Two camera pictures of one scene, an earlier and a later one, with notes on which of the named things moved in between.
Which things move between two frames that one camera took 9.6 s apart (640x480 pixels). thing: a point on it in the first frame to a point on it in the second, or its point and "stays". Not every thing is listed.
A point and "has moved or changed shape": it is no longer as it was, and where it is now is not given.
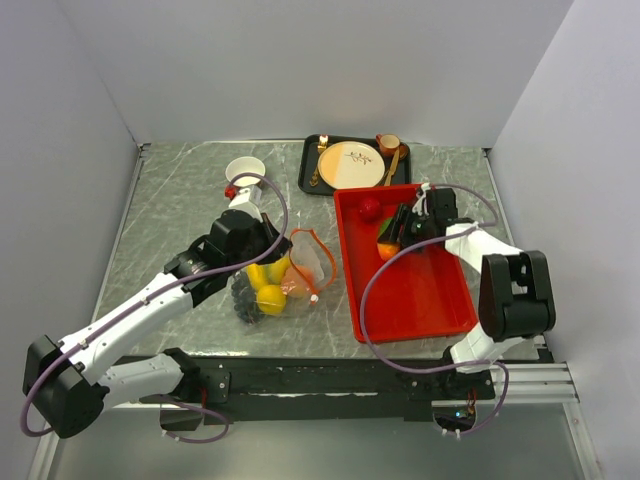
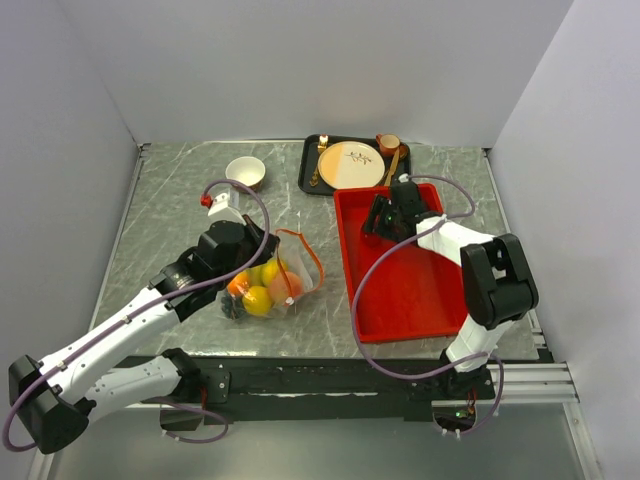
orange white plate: (351, 165) stays
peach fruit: (296, 281) has moved or changed shape
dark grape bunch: (244, 297) to (233, 307)
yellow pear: (271, 299) to (257, 300)
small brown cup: (389, 143) stays
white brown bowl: (245, 164) stays
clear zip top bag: (286, 286) has moved or changed shape
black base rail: (253, 390) stays
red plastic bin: (426, 292) stays
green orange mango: (387, 248) to (239, 283)
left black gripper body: (260, 242) stays
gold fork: (322, 143) stays
